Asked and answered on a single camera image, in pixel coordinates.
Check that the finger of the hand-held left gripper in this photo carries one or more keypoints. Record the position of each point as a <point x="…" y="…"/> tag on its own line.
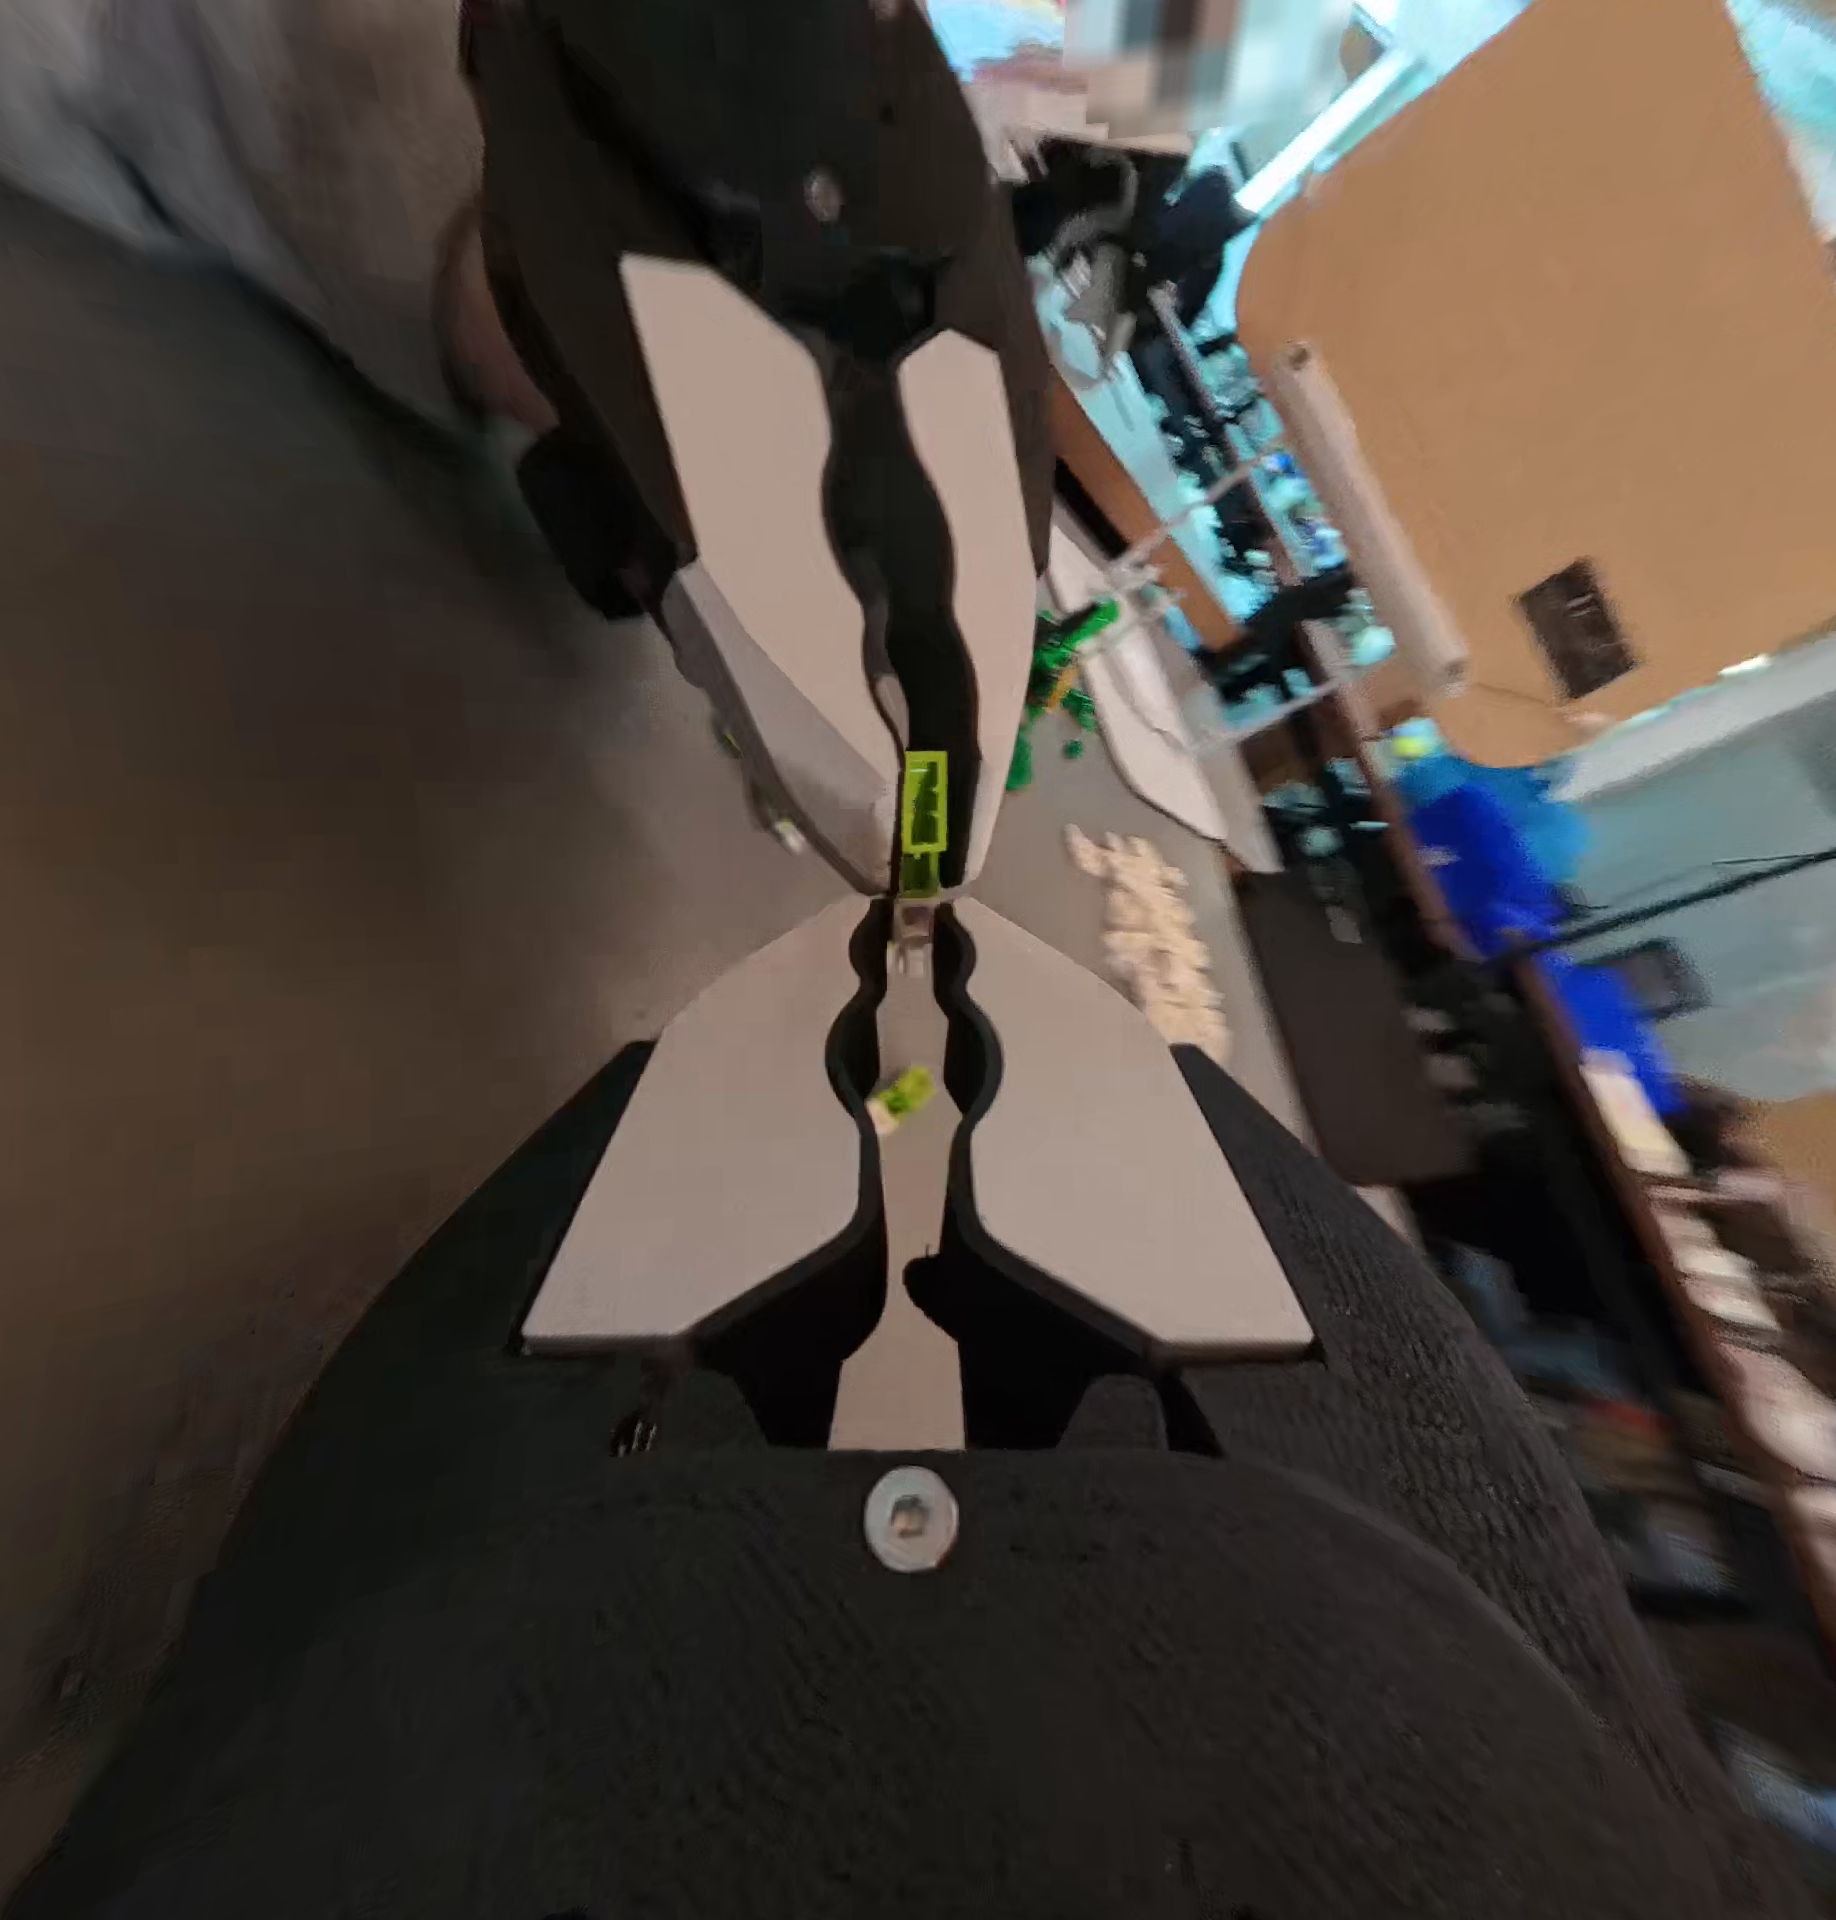
<point x="746" y="495"/>
<point x="986" y="495"/>

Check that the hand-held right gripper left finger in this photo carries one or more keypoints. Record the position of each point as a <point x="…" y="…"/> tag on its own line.
<point x="707" y="1171"/>

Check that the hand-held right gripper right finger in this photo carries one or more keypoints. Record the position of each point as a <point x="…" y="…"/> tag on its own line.
<point x="1113" y="1186"/>

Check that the small grey toy brick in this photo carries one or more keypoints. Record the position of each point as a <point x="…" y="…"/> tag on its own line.
<point x="913" y="931"/>

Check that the lime green toy brick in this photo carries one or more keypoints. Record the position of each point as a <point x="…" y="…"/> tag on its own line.
<point x="925" y="817"/>

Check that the person's left hand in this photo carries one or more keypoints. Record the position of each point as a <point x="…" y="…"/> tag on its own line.
<point x="490" y="323"/>

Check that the heap of green toy bricks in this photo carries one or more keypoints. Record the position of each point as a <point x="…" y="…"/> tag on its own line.
<point x="1056" y="683"/>

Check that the small lime and white toy brick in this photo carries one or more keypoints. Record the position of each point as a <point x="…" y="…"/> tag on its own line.
<point x="902" y="1097"/>

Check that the heap of white toy bricks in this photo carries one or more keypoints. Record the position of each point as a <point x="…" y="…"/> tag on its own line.
<point x="1158" y="938"/>

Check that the white paper sheet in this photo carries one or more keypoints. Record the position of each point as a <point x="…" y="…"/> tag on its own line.
<point x="1142" y="705"/>

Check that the blue bag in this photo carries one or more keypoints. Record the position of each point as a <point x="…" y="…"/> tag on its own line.
<point x="1502" y="871"/>

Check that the brown cardboard box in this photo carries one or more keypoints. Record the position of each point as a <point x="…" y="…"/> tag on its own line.
<point x="1548" y="301"/>

